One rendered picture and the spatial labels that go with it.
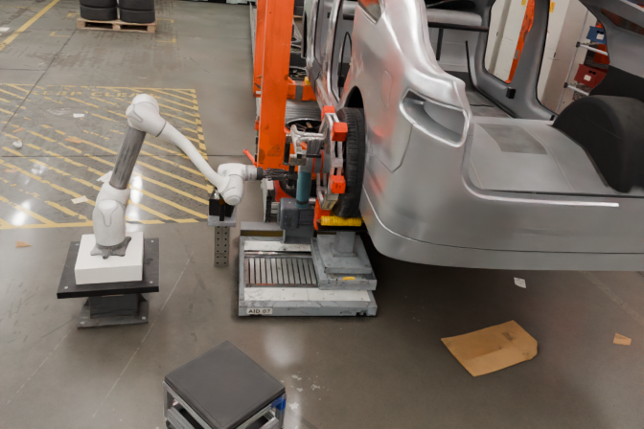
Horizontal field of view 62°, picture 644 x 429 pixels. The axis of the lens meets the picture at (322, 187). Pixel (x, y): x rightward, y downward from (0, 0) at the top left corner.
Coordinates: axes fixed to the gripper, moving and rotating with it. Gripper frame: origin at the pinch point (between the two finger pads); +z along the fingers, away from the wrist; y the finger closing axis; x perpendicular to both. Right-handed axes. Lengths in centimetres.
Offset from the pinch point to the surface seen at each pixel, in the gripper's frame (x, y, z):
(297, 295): -75, 12, 9
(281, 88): 33, -60, -5
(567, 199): 36, 94, 105
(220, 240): -63, -30, -39
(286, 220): -52, -39, 3
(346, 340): -83, 43, 35
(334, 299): -75, 15, 31
